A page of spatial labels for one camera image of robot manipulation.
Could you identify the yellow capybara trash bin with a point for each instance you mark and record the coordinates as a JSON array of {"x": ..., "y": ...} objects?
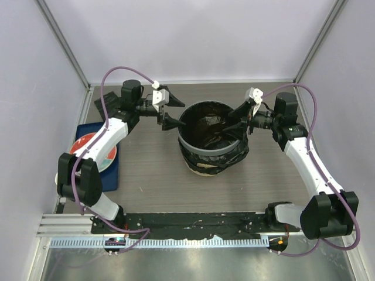
[{"x": 205, "y": 171}]

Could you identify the aluminium corner post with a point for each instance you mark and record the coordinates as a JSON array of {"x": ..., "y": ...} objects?
[
  {"x": 59, "y": 36},
  {"x": 330, "y": 20}
]

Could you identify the folded spare black bags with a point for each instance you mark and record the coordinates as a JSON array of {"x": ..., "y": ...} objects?
[{"x": 112, "y": 105}]

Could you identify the black trash bag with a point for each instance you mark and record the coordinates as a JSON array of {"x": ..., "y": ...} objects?
[{"x": 202, "y": 142}]

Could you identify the blue tray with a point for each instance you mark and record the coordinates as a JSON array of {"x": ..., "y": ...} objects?
[{"x": 109, "y": 177}]

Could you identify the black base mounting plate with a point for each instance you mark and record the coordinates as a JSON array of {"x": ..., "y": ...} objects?
[{"x": 199, "y": 226}]

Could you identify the perforated cable duct strip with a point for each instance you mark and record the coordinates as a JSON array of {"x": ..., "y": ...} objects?
[{"x": 116, "y": 242}]

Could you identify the red and teal plate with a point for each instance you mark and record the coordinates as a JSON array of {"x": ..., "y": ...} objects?
[{"x": 81, "y": 141}]

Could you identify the aluminium frame rail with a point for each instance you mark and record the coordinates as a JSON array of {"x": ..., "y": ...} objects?
[{"x": 65, "y": 225}]

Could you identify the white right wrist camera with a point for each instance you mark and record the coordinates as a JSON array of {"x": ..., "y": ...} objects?
[{"x": 254, "y": 96}]

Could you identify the left aluminium corner post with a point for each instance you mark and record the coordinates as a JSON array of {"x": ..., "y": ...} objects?
[{"x": 59, "y": 36}]

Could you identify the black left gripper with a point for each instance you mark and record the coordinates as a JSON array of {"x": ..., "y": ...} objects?
[{"x": 169, "y": 122}]

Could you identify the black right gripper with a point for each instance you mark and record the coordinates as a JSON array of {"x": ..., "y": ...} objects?
[{"x": 245, "y": 111}]

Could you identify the right aluminium corner post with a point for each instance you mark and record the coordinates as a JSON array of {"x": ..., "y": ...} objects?
[{"x": 330, "y": 20}]

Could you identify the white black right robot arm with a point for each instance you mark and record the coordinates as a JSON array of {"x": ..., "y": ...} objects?
[{"x": 330, "y": 210}]

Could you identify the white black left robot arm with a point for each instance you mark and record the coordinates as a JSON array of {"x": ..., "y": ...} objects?
[{"x": 78, "y": 177}]

